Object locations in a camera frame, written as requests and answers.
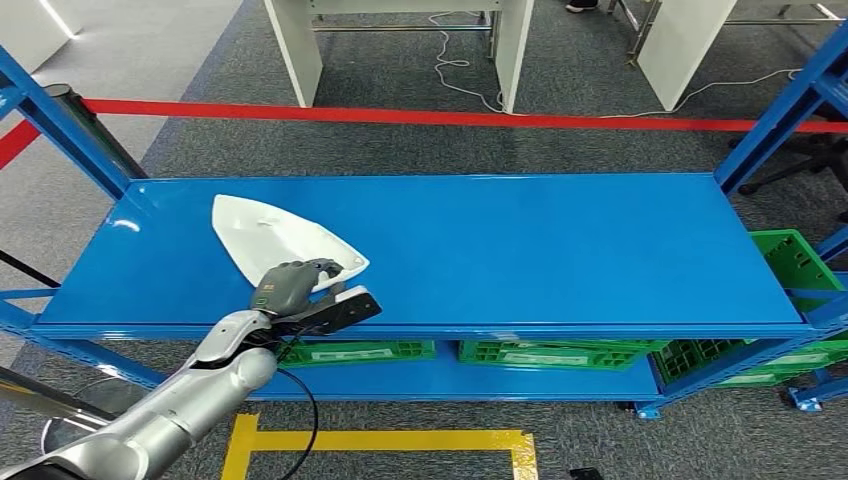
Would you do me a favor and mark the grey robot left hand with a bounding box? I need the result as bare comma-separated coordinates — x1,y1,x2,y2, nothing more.
250,259,347,319

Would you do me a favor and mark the thin black strap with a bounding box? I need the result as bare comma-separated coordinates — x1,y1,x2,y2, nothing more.
0,250,62,289

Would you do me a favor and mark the green plastic crate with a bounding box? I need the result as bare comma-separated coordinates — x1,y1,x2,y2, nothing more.
651,339,753,386
718,339,848,389
457,339,670,372
278,339,439,369
749,229,848,313

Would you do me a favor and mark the short red barrier belt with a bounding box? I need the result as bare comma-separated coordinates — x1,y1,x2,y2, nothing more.
0,119,41,170

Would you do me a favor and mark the white platform with light strips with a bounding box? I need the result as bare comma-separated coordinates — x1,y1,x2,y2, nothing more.
0,0,84,74

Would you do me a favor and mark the long red barrier belt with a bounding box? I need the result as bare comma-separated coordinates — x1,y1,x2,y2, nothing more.
82,97,848,134

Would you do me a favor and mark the dark stanchion post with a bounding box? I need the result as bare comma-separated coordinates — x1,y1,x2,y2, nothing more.
42,82,148,181

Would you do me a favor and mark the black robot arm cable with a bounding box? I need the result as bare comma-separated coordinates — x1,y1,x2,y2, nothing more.
274,364,320,480

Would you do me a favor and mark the white plastic shell part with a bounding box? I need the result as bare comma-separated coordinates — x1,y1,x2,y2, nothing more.
211,193,370,291

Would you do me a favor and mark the chrome stanchion post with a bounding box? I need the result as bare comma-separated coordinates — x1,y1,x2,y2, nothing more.
0,364,117,458

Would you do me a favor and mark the black office chair base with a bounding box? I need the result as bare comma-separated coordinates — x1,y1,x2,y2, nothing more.
728,132,848,223

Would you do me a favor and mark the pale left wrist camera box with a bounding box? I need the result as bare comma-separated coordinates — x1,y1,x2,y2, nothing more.
309,286,384,336

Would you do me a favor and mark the white desk with metal frame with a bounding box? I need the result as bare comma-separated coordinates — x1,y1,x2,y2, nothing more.
263,0,535,114
609,0,846,112

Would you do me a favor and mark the white cable on floor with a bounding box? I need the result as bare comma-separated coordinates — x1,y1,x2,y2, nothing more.
427,9,804,121

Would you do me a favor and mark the blue metal shelf rack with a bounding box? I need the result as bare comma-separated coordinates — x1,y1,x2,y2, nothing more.
0,23,848,422

